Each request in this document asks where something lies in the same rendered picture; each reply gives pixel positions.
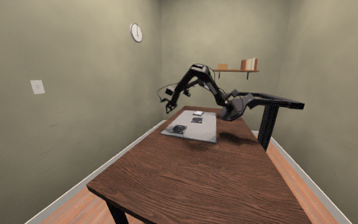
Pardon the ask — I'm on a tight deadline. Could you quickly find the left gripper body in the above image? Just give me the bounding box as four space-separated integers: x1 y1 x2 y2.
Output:
165 97 178 108

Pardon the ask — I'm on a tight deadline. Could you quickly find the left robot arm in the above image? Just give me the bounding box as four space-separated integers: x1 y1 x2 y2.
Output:
166 63 239 118

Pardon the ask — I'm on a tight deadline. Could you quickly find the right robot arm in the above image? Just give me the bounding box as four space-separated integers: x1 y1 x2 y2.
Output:
183 79 209 93

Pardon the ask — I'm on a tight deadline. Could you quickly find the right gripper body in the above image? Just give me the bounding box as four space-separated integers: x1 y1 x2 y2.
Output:
183 89 190 97

